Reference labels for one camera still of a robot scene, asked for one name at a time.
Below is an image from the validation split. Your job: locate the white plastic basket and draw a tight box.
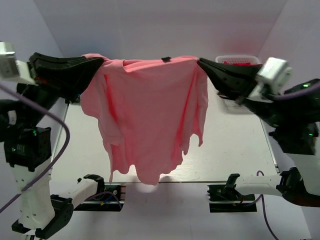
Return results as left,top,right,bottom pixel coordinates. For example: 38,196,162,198
215,54,263,113

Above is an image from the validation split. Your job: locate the red t-shirt in basket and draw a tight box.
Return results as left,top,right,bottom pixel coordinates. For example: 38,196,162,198
223,61,252,66

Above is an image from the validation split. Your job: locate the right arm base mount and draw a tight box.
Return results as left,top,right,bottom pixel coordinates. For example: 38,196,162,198
207,184,258,213

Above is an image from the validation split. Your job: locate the pink t-shirt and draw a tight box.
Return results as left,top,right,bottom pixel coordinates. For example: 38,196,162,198
80,56,208,185

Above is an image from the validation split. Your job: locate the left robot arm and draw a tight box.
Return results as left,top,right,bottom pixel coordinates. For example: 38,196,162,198
0,50,106,240

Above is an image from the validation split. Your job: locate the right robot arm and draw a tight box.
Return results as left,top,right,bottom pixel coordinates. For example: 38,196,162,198
197,57,320,208

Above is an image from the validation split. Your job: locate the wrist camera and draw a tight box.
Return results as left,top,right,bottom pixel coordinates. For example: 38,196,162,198
247,57,292,102
0,41,36,85

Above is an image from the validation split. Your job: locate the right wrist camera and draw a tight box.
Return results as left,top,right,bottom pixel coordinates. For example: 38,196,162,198
247,57,292,102

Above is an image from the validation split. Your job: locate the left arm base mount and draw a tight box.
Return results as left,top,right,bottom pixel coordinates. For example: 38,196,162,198
75,183,126,212

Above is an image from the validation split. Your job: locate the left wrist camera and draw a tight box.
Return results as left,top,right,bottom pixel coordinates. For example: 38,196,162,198
0,41,36,85

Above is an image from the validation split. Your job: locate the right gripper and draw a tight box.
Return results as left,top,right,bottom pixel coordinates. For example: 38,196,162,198
194,56,287,126

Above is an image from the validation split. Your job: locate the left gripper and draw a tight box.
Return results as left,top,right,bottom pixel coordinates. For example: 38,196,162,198
21,50,104,126

